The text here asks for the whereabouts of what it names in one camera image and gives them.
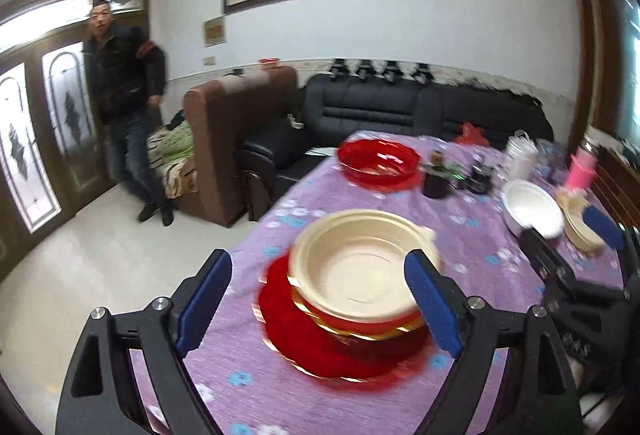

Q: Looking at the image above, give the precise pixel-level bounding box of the green blanket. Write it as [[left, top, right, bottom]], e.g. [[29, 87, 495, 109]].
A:
[[146, 118, 196, 201]]

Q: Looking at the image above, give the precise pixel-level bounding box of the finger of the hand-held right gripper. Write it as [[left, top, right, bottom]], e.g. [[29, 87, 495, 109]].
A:
[[517, 227, 577, 311], [584, 205, 640, 276]]

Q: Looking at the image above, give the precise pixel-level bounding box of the black jar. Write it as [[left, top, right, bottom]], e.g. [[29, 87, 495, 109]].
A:
[[467, 160, 493, 195]]

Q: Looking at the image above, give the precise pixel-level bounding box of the white plastic bowl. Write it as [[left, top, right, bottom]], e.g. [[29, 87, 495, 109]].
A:
[[502, 179, 566, 240]]

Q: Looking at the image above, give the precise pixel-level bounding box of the wooden cabinet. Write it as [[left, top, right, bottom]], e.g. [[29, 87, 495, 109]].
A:
[[595, 145, 640, 236]]

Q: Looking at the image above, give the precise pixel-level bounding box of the red scalloped plate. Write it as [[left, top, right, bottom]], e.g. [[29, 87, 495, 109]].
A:
[[257, 255, 431, 386]]

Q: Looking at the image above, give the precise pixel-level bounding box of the pink thermos with knitted sleeve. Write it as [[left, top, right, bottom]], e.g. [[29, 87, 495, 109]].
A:
[[567, 142, 598, 190]]

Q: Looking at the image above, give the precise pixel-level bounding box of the cream plastic bowl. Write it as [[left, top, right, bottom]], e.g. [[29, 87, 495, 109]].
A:
[[289, 209, 441, 322], [556, 192, 608, 251]]

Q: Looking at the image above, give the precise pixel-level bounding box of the brown sofa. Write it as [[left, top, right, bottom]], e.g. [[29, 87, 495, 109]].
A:
[[147, 65, 298, 228]]

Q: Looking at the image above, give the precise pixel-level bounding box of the small wall plaque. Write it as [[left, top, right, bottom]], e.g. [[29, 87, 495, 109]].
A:
[[202, 14, 227, 48]]

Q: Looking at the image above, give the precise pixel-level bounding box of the window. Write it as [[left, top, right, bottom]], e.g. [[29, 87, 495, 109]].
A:
[[617, 0, 640, 141]]

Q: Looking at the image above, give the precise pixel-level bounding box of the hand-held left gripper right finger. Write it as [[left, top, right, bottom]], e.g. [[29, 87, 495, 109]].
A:
[[404, 249, 583, 435]]

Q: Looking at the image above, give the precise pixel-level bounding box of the wooden glass door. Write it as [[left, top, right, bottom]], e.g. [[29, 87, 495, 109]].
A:
[[0, 0, 151, 266]]

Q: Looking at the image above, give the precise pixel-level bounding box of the red plastic bag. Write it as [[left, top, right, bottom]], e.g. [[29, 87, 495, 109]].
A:
[[454, 122, 488, 146]]

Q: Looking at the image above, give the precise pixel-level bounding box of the purple floral tablecloth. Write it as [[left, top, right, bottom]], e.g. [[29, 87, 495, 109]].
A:
[[127, 130, 640, 435]]

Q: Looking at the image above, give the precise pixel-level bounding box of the black leather sofa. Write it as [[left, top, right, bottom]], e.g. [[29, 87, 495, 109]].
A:
[[240, 72, 555, 211]]

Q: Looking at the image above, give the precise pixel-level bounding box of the red bowl with gold rim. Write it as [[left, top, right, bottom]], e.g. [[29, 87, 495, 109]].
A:
[[290, 287, 431, 346]]

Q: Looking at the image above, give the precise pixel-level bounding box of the wooden door frame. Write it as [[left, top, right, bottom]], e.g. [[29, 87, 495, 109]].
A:
[[552, 0, 626, 156]]

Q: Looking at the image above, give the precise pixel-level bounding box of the red plastic bowl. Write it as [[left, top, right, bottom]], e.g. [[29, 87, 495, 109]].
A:
[[336, 139, 422, 188]]

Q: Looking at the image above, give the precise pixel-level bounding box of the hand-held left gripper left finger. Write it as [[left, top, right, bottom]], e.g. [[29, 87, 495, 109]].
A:
[[56, 249, 234, 435]]

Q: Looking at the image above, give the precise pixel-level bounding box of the dark glass bottle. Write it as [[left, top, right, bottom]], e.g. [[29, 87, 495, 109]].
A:
[[422, 150, 451, 200]]

